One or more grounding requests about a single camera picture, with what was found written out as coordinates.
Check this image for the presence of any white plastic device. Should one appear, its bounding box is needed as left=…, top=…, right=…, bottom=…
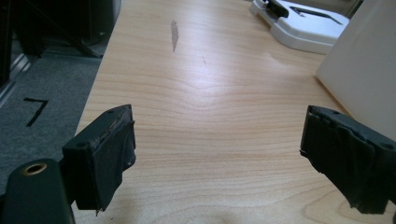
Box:
left=249, top=0, right=350, bottom=55

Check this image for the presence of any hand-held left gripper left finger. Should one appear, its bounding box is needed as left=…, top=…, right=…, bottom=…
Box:
left=0, top=104, right=137, bottom=224

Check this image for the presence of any dark metal stand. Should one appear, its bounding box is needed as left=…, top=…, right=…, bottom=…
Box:
left=0, top=0, right=123, bottom=87

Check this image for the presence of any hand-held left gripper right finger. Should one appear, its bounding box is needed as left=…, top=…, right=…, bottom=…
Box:
left=299, top=105, right=396, bottom=216

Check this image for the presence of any white box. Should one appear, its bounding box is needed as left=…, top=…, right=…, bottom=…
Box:
left=316, top=0, right=396, bottom=142

